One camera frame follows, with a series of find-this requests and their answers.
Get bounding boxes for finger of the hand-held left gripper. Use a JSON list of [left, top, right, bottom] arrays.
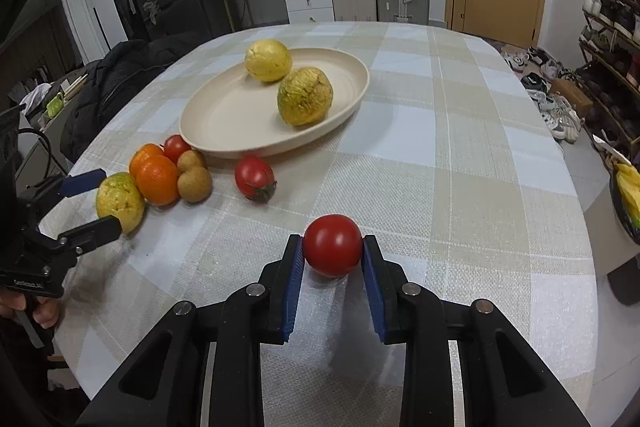
[[56, 215, 124, 258], [30, 168, 107, 208]]

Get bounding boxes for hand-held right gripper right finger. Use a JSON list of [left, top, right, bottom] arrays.
[[362, 234, 592, 427]]

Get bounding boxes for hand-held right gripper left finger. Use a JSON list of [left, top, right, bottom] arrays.
[[75, 234, 306, 427]]

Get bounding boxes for yellow-green passion fruit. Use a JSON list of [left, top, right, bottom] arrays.
[[96, 173, 147, 235]]

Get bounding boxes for smooth red tomato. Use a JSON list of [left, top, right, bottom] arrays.
[[303, 214, 363, 279]]

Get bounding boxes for orange mandarin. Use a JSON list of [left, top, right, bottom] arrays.
[[129, 143, 166, 180], [136, 155, 180, 206]]

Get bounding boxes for small red tomato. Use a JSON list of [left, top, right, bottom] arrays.
[[163, 134, 192, 165]]

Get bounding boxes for brown longan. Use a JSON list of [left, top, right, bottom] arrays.
[[177, 149, 207, 175], [177, 167, 213, 204]]

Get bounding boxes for red tomato with green stem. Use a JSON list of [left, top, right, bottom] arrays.
[[235, 157, 277, 202]]

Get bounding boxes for beige oval plate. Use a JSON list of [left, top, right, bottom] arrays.
[[179, 48, 371, 158]]

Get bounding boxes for person's left hand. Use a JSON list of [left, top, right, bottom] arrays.
[[0, 292, 61, 330]]

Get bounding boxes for white cloth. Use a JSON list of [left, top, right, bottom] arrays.
[[20, 84, 53, 115]]

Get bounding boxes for black jacket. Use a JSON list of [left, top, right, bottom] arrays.
[[60, 32, 201, 162]]

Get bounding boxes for wrinkled yellow passion fruit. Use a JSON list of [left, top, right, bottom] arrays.
[[277, 67, 334, 128]]

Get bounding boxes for pale yellow passion fruit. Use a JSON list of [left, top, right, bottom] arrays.
[[244, 39, 293, 83]]

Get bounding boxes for pile of sneakers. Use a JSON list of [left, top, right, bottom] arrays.
[[500, 44, 586, 145]]

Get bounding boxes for black round container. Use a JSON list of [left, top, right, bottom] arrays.
[[607, 152, 640, 248]]

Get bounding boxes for brown cardboard box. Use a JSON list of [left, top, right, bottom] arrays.
[[550, 77, 593, 118]]

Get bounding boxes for yellow plastic bag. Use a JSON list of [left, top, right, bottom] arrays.
[[614, 162, 640, 228]]

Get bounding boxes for wooden shoe rack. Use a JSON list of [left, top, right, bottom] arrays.
[[577, 0, 640, 158]]

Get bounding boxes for black cable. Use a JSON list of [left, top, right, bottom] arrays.
[[17, 129, 68, 178]]

